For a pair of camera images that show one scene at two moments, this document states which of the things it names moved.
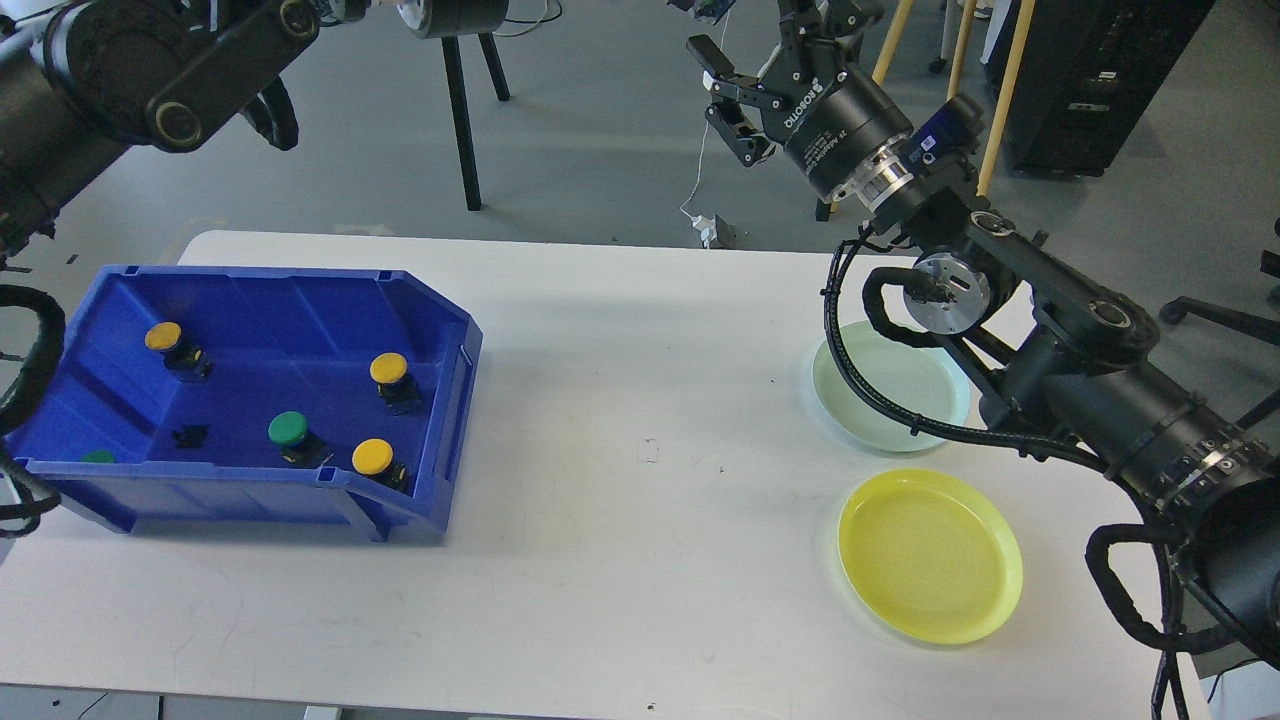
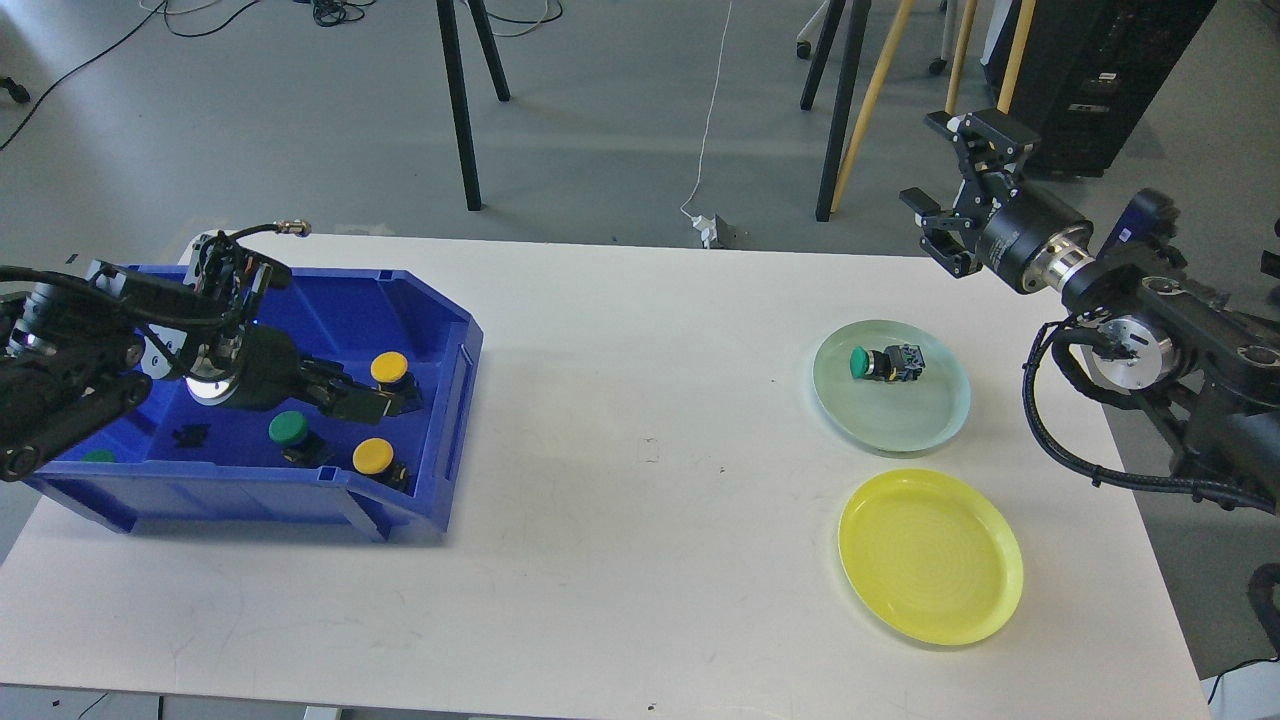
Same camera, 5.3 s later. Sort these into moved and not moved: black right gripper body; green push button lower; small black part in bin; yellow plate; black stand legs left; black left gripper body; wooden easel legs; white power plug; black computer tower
Moved: black left gripper body; black right gripper body
Not moved: yellow plate; black stand legs left; wooden easel legs; white power plug; black computer tower; green push button lower; small black part in bin
